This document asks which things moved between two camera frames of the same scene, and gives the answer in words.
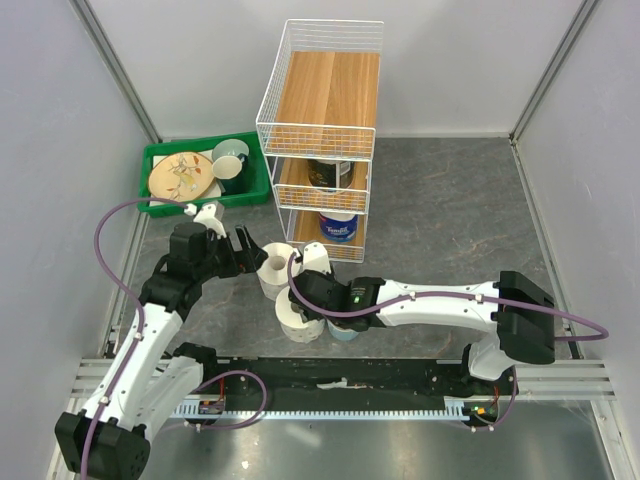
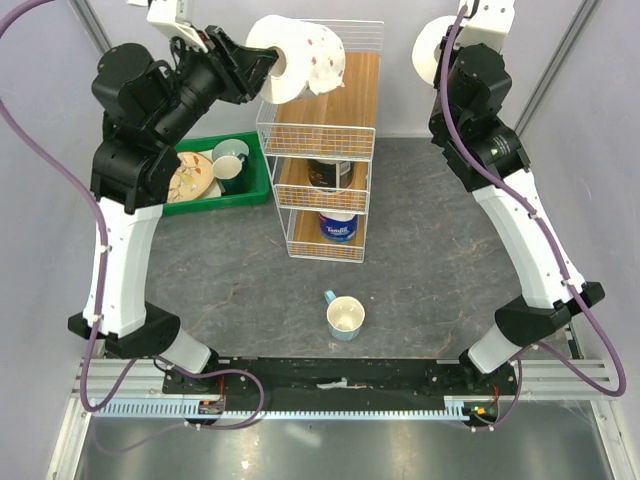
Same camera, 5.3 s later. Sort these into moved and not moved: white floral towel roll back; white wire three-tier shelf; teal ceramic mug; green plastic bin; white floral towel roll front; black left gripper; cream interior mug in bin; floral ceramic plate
Moved: black left gripper; white floral towel roll back; white floral towel roll front
Not moved: teal ceramic mug; cream interior mug in bin; floral ceramic plate; green plastic bin; white wire three-tier shelf
